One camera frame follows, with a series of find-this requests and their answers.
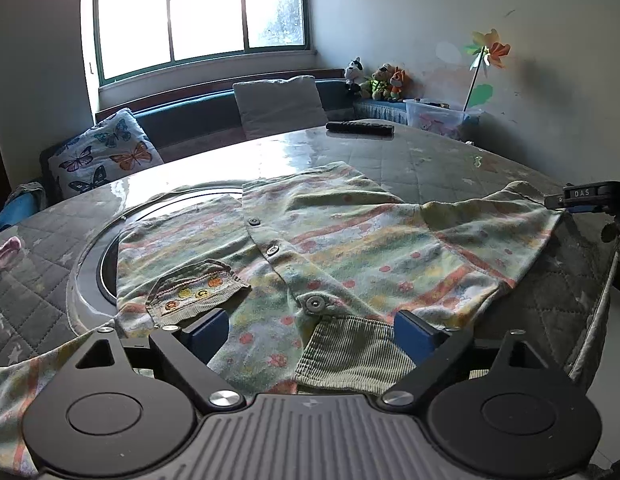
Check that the blue cloth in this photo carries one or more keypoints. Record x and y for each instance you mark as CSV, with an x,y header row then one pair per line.
x,y
15,210

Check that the colourful pinwheel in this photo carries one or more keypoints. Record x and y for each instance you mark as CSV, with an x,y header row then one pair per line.
x,y
487,52

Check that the green-framed window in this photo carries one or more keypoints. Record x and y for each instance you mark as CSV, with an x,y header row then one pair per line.
x,y
205,10

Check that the orange fox plush toy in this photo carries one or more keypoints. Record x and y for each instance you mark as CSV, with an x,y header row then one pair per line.
x,y
397,85

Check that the black and white cow plush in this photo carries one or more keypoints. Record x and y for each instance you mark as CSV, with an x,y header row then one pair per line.
x,y
354,77

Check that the floral striped child's shirt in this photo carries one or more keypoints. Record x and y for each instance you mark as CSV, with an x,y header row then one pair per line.
x,y
340,240

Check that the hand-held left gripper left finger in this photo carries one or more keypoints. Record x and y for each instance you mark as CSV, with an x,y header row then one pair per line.
x,y
210,334

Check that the round black built-in hotplate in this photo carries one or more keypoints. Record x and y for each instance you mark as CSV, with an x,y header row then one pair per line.
x,y
101,266

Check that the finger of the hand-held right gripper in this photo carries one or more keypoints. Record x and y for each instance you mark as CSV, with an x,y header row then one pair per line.
x,y
579,195

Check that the butterfly print pillow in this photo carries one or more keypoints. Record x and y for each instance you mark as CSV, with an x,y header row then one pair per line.
x,y
107,152

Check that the black remote control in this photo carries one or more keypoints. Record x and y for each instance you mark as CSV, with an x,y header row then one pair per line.
x,y
360,128

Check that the clear plastic storage box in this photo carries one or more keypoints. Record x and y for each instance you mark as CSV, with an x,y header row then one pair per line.
x,y
439,119

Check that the blue bench sofa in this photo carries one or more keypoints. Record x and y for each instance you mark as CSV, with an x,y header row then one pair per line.
x,y
200,110

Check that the pink scrunchie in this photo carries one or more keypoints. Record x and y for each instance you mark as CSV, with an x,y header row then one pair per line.
x,y
5,255

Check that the grey seat cushion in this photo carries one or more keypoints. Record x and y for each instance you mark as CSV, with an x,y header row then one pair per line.
x,y
280,107

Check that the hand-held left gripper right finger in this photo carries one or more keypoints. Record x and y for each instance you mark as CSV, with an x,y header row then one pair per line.
x,y
412,340

